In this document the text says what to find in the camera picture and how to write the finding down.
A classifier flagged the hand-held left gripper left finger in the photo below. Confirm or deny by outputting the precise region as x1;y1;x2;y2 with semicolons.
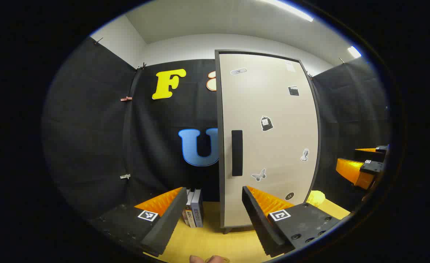
91;187;188;257

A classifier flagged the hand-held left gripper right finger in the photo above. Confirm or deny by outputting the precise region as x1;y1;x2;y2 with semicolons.
241;186;343;258

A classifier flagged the beige cabinet door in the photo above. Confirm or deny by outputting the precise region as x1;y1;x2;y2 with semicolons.
218;53;319;228

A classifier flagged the black door handle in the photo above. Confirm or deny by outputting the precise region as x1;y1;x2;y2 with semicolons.
232;130;243;177

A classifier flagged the dark thin book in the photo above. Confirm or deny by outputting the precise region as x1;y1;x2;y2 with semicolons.
182;188;190;225

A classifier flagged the white book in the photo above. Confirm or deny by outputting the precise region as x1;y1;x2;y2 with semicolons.
185;189;197;228

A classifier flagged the grey blue book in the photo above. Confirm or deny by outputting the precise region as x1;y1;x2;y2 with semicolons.
191;189;204;228

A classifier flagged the black backdrop cloth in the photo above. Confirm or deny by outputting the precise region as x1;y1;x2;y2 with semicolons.
42;37;391;220

